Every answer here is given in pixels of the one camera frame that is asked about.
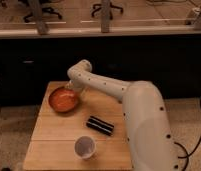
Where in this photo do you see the right office chair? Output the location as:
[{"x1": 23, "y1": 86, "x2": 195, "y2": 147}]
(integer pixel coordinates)
[{"x1": 91, "y1": 0, "x2": 124, "y2": 18}]

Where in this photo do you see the left office chair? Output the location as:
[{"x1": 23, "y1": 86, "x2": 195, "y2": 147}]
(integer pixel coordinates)
[{"x1": 18, "y1": 0, "x2": 62, "y2": 23}]

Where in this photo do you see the orange ceramic bowl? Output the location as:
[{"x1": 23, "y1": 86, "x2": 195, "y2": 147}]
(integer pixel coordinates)
[{"x1": 48, "y1": 87, "x2": 79, "y2": 112}]

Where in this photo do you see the white paper cup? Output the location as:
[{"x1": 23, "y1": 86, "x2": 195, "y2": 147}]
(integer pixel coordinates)
[{"x1": 74, "y1": 136, "x2": 96, "y2": 159}]

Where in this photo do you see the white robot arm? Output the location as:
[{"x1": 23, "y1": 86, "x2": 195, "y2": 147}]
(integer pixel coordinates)
[{"x1": 67, "y1": 60, "x2": 179, "y2": 171}]

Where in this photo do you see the black striped rectangular box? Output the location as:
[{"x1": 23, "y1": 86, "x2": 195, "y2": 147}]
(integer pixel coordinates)
[{"x1": 86, "y1": 116, "x2": 114, "y2": 136}]

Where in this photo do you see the black cable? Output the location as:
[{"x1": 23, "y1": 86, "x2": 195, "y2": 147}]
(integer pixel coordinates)
[{"x1": 173, "y1": 97, "x2": 201, "y2": 171}]

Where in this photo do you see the office chair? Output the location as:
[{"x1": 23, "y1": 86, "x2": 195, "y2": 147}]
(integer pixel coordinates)
[
  {"x1": 18, "y1": 0, "x2": 62, "y2": 23},
  {"x1": 91, "y1": 0, "x2": 124, "y2": 18}
]

